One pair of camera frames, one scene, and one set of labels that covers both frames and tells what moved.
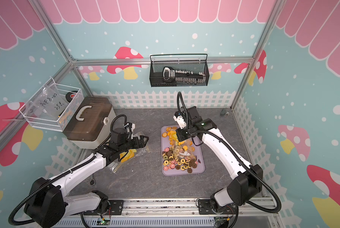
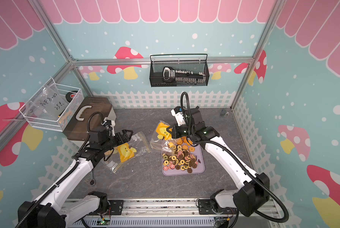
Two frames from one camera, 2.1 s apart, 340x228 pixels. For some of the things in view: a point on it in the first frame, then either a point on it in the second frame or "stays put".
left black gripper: [136, 145] to [118, 137]
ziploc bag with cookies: [114, 166] stays put
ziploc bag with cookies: [146, 148] stays put
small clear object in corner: [223, 112] stays put
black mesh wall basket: [179, 70] stays put
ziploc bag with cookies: [183, 148] to [161, 139]
